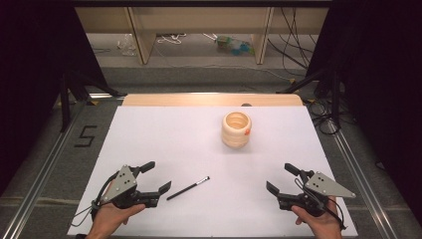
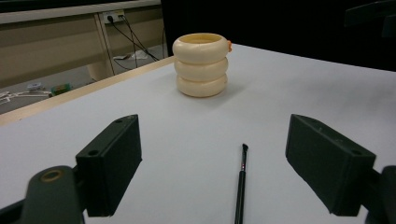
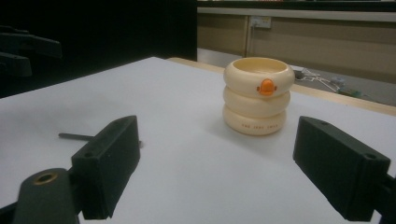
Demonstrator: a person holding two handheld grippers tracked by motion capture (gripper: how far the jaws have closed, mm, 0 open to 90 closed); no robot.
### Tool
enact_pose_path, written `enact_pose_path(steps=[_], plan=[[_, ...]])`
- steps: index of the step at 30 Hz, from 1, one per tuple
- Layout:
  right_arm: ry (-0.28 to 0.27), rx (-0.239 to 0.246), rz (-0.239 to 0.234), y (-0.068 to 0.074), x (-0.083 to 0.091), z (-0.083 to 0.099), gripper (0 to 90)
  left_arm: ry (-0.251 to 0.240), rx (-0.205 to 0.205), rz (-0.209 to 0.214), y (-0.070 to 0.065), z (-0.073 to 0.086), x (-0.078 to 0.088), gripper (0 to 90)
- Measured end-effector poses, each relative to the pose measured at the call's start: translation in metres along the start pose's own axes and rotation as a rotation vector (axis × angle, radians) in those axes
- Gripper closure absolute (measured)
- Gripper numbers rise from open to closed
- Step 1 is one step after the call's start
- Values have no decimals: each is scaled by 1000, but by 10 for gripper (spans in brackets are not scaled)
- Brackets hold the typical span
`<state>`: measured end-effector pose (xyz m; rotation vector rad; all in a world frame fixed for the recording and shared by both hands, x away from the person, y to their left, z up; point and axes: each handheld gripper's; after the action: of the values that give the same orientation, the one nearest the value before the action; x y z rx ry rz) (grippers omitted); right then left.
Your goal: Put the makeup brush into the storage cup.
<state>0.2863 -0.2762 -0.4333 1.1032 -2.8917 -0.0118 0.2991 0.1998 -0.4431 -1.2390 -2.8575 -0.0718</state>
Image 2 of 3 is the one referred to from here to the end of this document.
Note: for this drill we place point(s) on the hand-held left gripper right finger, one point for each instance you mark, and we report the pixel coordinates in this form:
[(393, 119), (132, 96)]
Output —
[(330, 165)]

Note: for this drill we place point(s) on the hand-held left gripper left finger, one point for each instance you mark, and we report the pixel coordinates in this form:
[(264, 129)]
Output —
[(109, 165)]

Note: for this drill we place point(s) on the thin black brush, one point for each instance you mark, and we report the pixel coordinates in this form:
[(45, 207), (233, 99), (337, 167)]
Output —
[(240, 186)]

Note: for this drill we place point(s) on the cream ribbed pen holder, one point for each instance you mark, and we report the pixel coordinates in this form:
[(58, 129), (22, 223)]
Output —
[(200, 65)]

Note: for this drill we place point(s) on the white table cover sheet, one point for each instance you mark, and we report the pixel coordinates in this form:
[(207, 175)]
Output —
[(186, 124)]

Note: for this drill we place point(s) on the colourful plastic packet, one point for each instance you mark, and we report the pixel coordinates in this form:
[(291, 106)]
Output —
[(60, 89)]

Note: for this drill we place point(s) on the white paper scrap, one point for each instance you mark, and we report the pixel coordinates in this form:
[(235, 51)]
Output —
[(134, 56)]

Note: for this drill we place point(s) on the white power strip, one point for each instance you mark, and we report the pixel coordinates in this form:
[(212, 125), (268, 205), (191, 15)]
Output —
[(113, 16)]

